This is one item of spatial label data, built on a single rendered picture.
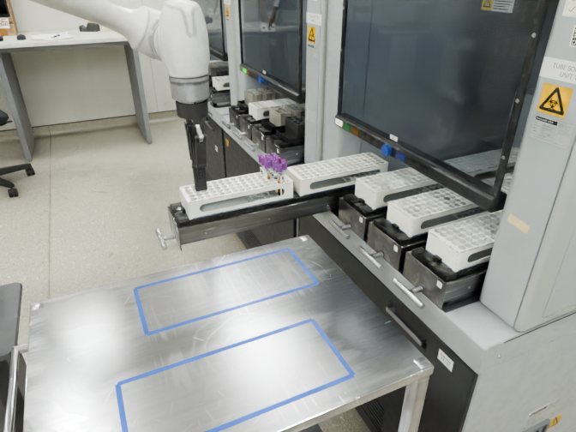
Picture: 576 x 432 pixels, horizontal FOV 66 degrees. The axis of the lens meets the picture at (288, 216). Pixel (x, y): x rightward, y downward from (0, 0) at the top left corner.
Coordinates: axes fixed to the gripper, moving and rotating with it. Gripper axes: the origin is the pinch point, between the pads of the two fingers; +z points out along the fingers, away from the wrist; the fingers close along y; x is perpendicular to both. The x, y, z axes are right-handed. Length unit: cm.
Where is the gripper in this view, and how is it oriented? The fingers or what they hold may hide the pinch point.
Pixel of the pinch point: (200, 177)
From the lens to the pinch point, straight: 118.7
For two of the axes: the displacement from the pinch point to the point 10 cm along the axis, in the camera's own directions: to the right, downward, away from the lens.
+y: -4.2, -4.5, 7.9
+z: 0.0, 8.7, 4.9
